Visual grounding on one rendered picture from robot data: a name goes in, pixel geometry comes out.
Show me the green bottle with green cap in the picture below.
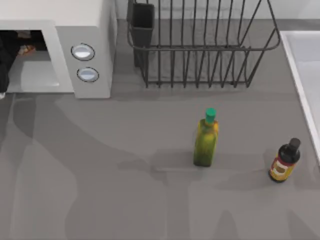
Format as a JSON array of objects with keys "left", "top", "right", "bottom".
[{"left": 193, "top": 107, "right": 220, "bottom": 168}]

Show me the pale microwave oven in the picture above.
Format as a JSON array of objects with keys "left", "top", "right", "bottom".
[{"left": 0, "top": 19, "right": 116, "bottom": 100}]

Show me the small silver microwave knob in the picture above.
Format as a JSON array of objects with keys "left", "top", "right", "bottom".
[{"left": 76, "top": 66, "right": 100, "bottom": 83}]

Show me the black cutlery holder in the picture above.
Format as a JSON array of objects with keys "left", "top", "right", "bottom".
[{"left": 126, "top": 0, "right": 156, "bottom": 68}]

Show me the large silver microwave knob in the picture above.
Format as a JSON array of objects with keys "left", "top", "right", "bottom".
[{"left": 70, "top": 42, "right": 96, "bottom": 62}]

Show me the dark bottle with yellow label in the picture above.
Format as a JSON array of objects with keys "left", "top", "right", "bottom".
[{"left": 268, "top": 137, "right": 302, "bottom": 183}]

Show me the orange food in microwave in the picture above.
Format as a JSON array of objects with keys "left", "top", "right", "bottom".
[{"left": 18, "top": 44, "right": 37, "bottom": 56}]

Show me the black microwave door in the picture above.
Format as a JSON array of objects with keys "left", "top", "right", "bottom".
[{"left": 0, "top": 30, "right": 20, "bottom": 100}]

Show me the dark wire dish rack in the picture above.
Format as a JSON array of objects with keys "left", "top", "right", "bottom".
[{"left": 126, "top": 0, "right": 281, "bottom": 89}]

